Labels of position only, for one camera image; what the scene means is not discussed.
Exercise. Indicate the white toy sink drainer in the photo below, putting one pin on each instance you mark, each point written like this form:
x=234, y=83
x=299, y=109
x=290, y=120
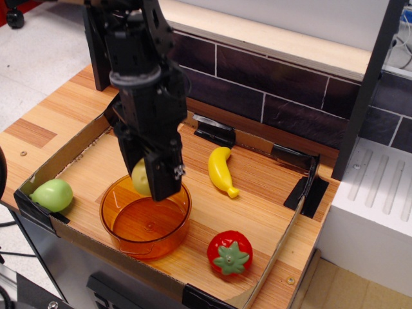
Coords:
x=368, y=228

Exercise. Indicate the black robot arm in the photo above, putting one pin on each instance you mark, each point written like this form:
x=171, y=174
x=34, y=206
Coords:
x=129, y=42

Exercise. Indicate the black vertical post left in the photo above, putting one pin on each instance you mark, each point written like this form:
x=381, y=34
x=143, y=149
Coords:
x=96, y=16

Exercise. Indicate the black vertical post right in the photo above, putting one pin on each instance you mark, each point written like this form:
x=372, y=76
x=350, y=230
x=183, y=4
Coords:
x=383, y=43

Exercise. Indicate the yellow toy potato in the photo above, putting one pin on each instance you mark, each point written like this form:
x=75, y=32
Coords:
x=139, y=179

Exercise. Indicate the black caster wheel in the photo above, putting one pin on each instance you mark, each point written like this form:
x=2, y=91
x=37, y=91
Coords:
x=15, y=18

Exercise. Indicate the cardboard fence with black tape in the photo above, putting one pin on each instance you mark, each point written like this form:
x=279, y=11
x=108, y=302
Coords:
x=283, y=241

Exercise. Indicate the red toy strawberry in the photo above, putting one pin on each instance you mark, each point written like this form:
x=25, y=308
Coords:
x=230, y=253

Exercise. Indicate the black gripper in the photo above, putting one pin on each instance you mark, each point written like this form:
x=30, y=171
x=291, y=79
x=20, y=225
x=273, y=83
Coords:
x=150, y=109

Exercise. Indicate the black vertical post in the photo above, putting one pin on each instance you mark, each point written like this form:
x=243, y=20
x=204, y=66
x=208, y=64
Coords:
x=383, y=43
x=96, y=16

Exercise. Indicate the orange transparent plastic pot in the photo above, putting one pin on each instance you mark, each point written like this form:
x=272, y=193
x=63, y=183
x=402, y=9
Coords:
x=141, y=227

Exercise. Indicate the yellow toy banana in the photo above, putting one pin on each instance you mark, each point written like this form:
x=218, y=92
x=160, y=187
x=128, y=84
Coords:
x=219, y=172

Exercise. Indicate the green toy pear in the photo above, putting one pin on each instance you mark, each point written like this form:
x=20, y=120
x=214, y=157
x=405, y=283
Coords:
x=54, y=195

